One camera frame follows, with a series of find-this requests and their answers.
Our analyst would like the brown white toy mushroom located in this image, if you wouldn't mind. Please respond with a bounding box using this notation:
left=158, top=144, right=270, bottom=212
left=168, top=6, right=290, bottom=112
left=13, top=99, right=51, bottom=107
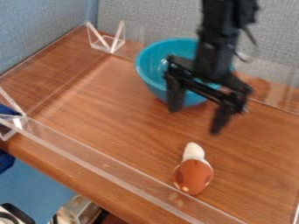
left=172, top=143, right=214, bottom=195

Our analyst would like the metal object under table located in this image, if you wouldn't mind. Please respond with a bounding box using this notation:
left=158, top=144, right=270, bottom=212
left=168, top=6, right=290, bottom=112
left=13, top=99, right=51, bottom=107
left=48, top=195, right=102, bottom=224

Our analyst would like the clear acrylic back barrier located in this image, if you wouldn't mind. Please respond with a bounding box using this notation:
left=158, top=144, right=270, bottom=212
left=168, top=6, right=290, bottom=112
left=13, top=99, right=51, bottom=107
left=116, top=34, right=299, bottom=115

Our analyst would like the black cable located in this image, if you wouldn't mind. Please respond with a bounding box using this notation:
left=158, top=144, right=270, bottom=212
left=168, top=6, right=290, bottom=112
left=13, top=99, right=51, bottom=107
left=232, top=23, right=260, bottom=64

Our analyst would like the clear acrylic front barrier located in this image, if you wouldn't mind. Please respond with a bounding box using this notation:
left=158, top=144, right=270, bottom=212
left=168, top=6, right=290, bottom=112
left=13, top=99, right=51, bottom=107
left=0, top=116, right=246, bottom=224

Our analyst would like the clear acrylic barrier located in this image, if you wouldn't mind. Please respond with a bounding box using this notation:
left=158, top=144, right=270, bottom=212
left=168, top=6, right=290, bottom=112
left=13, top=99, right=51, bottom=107
left=116, top=34, right=299, bottom=115
left=0, top=116, right=246, bottom=224

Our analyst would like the clear acrylic left bracket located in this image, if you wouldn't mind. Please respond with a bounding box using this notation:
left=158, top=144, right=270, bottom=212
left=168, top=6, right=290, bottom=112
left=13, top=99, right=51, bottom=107
left=0, top=87, right=27, bottom=141

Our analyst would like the black white object bottom-left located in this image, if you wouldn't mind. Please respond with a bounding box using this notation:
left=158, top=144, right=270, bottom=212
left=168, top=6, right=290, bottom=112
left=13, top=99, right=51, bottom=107
left=0, top=203, right=36, bottom=224

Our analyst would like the blue cloth object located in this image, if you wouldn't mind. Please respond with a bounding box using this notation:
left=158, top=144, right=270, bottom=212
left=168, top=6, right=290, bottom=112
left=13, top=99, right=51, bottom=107
left=0, top=103, right=20, bottom=173

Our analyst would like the clear acrylic corner bracket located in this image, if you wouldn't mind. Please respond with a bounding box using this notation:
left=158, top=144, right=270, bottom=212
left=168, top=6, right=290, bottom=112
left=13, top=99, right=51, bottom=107
left=86, top=21, right=127, bottom=53

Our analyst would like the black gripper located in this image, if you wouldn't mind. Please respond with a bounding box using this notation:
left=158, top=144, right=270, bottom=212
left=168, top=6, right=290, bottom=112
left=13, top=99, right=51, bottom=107
left=164, top=31, right=252, bottom=135

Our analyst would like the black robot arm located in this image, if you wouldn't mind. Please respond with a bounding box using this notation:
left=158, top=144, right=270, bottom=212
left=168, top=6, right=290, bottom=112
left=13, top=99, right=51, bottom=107
left=163, top=0, right=258, bottom=135

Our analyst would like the blue plastic bowl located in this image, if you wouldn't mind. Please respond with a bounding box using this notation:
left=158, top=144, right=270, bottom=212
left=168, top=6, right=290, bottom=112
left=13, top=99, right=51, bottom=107
left=135, top=37, right=238, bottom=109

